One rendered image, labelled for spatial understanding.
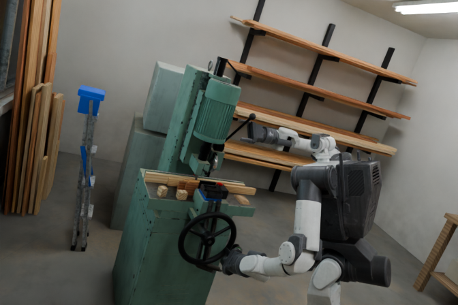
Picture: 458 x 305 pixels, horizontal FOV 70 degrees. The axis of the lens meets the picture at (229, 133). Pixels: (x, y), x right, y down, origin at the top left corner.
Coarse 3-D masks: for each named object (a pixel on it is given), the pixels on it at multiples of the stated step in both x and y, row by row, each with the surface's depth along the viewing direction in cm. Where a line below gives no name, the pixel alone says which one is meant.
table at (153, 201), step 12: (144, 192) 166; (156, 192) 164; (168, 192) 168; (156, 204) 158; (168, 204) 161; (180, 204) 163; (192, 204) 166; (228, 204) 176; (240, 204) 180; (252, 204) 185; (192, 216) 160
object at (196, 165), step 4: (192, 156) 182; (196, 156) 182; (192, 160) 181; (196, 160) 176; (200, 160) 177; (192, 164) 180; (196, 164) 175; (200, 164) 173; (204, 164) 174; (208, 164) 175; (192, 168) 179; (196, 168) 174; (200, 168) 174; (204, 168) 175; (208, 168) 176; (196, 172) 174; (200, 172) 175
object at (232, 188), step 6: (168, 180) 174; (174, 180) 175; (180, 180) 177; (174, 186) 176; (228, 186) 190; (234, 186) 192; (240, 186) 195; (228, 192) 191; (234, 192) 193; (240, 192) 194; (246, 192) 196; (252, 192) 198
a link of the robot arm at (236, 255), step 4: (236, 248) 151; (232, 252) 150; (236, 252) 148; (240, 252) 151; (228, 256) 150; (232, 256) 148; (236, 256) 142; (240, 256) 140; (228, 260) 148; (232, 260) 142; (236, 260) 139; (224, 264) 148; (228, 264) 146; (232, 264) 141; (224, 268) 146; (228, 268) 144; (232, 268) 141; (224, 272) 146; (228, 272) 147; (232, 272) 145; (236, 272) 139
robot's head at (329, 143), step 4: (324, 140) 140; (328, 140) 141; (332, 140) 142; (324, 144) 139; (328, 144) 141; (332, 144) 142; (324, 148) 140; (328, 148) 142; (332, 148) 143; (320, 152) 143; (324, 152) 140; (328, 152) 142; (316, 156) 143; (320, 156) 140; (324, 156) 139; (328, 156) 139
